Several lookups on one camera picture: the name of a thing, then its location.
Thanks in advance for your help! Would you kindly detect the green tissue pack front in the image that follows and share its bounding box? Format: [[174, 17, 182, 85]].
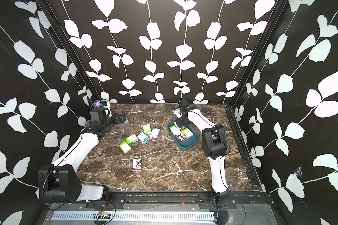
[[169, 125, 180, 136]]

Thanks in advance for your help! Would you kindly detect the green tissue pack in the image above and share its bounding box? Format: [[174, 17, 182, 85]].
[[181, 128, 193, 138], [119, 141, 131, 154], [125, 134, 138, 145], [169, 125, 180, 136], [143, 124, 152, 134]]

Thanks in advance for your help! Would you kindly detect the light blue tissue pack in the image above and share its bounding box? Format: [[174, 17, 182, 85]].
[[150, 128, 160, 139], [137, 132, 149, 144]]

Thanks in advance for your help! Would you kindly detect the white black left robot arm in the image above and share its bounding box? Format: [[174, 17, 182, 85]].
[[38, 107, 126, 205]]

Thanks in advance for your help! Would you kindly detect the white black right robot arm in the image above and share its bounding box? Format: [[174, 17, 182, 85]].
[[173, 99, 230, 208]]

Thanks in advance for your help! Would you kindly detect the teal plastic storage box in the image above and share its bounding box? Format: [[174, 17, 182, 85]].
[[167, 121, 200, 151]]

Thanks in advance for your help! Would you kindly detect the purple plastic holder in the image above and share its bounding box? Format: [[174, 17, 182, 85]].
[[93, 101, 103, 108]]

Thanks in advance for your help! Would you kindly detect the clear small glass jar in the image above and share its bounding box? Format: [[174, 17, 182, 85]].
[[124, 120, 131, 127]]

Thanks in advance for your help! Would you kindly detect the black purple tissue pack front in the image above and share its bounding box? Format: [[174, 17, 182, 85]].
[[132, 158, 142, 171]]

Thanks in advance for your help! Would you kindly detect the small circuit board with wires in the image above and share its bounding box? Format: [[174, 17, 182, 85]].
[[93, 211, 111, 221]]

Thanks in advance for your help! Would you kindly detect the black front mounting rail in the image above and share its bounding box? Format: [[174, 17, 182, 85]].
[[46, 192, 275, 209]]

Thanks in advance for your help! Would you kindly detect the white perforated rail strip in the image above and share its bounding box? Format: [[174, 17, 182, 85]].
[[50, 211, 216, 222]]

